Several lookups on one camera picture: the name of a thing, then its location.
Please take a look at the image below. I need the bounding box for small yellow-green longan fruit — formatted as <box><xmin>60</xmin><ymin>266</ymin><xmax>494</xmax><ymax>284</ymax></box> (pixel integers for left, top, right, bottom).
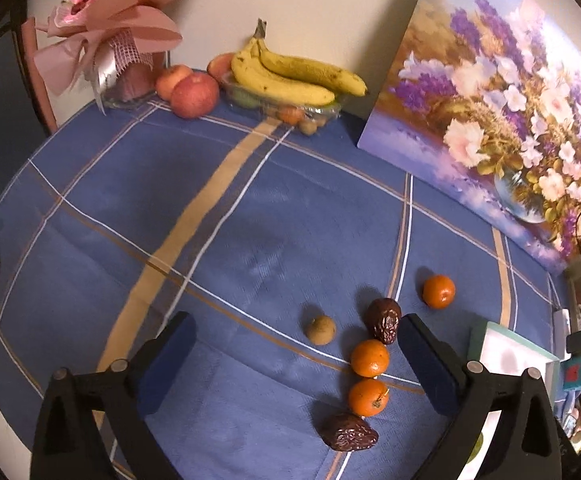
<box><xmin>305</xmin><ymin>315</ymin><xmax>337</xmax><ymax>347</ymax></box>

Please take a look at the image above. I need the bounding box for orange tangerine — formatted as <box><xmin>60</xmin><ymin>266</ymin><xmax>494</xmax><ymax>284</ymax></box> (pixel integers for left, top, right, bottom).
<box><xmin>422</xmin><ymin>274</ymin><xmax>457</xmax><ymax>310</ymax></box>
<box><xmin>350</xmin><ymin>339</ymin><xmax>391</xmax><ymax>378</ymax></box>
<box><xmin>348</xmin><ymin>378</ymin><xmax>389</xmax><ymax>417</ymax></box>

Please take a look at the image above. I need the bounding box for green jujube fruit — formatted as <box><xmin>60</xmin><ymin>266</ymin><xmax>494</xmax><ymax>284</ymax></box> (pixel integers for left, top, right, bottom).
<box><xmin>466</xmin><ymin>434</ymin><xmax>484</xmax><ymax>464</ymax></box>

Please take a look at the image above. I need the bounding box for white tray with green rim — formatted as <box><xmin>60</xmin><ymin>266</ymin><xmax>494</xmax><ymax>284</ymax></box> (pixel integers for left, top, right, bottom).
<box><xmin>457</xmin><ymin>320</ymin><xmax>562</xmax><ymax>480</ymax></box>

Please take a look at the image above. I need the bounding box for yellow banana bunch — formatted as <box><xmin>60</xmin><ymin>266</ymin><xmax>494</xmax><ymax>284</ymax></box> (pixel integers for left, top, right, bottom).
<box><xmin>231</xmin><ymin>18</ymin><xmax>368</xmax><ymax>107</ymax></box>

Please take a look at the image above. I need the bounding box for teal toy box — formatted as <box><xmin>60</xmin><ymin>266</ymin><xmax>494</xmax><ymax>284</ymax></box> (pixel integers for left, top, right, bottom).
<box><xmin>561</xmin><ymin>356</ymin><xmax>581</xmax><ymax>391</ymax></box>

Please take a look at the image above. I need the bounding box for blue plaid tablecloth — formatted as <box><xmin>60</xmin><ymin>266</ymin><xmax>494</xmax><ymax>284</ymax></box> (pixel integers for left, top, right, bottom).
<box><xmin>0</xmin><ymin>103</ymin><xmax>568</xmax><ymax>479</ymax></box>

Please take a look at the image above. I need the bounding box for dark brown date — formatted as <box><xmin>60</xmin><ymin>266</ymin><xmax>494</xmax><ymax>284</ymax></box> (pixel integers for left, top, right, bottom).
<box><xmin>363</xmin><ymin>298</ymin><xmax>402</xmax><ymax>344</ymax></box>
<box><xmin>319</xmin><ymin>413</ymin><xmax>379</xmax><ymax>453</ymax></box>

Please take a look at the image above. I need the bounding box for pink flower bouquet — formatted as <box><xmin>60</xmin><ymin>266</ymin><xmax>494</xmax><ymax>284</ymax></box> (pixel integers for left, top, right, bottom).
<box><xmin>33</xmin><ymin>0</ymin><xmax>182</xmax><ymax>110</ymax></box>

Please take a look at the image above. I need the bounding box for red apple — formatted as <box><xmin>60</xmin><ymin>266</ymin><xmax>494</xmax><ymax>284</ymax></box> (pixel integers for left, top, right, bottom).
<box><xmin>155</xmin><ymin>64</ymin><xmax>193</xmax><ymax>102</ymax></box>
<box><xmin>170</xmin><ymin>73</ymin><xmax>220</xmax><ymax>119</ymax></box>

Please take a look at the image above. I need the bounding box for floral canvas painting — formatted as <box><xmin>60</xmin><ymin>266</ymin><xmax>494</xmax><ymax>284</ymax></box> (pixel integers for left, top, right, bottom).
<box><xmin>359</xmin><ymin>0</ymin><xmax>581</xmax><ymax>271</ymax></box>

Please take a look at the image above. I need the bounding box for clear plastic fruit tray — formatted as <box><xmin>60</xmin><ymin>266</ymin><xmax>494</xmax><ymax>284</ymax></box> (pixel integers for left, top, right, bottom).
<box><xmin>220</xmin><ymin>72</ymin><xmax>345</xmax><ymax>136</ymax></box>

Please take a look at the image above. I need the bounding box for white power strip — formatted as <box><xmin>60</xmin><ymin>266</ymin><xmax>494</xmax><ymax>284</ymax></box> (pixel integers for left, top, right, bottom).
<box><xmin>552</xmin><ymin>309</ymin><xmax>571</xmax><ymax>361</ymax></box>

